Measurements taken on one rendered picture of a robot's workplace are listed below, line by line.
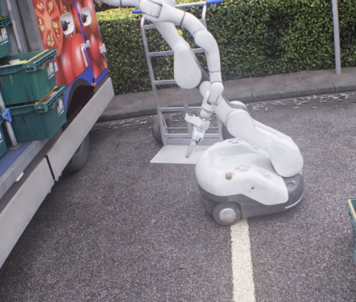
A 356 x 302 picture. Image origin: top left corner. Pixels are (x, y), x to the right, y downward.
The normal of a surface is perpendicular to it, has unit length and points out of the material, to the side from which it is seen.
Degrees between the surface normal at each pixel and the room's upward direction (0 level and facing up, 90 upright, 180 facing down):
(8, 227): 90
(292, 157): 90
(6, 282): 0
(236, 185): 90
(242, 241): 0
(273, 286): 0
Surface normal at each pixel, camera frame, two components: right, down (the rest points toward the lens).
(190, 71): 0.10, 0.41
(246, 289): -0.16, -0.89
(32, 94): -0.05, 0.55
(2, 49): 1.00, 0.00
